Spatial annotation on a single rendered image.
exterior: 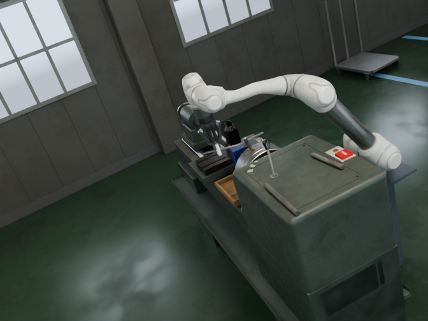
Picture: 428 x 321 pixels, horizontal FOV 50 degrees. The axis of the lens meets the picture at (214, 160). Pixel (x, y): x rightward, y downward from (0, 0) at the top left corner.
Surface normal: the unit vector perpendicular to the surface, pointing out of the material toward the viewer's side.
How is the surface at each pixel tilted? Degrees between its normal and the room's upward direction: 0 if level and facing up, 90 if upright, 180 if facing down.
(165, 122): 90
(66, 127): 90
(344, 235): 90
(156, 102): 90
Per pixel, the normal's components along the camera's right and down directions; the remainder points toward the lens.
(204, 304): -0.28, -0.85
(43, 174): 0.44, 0.30
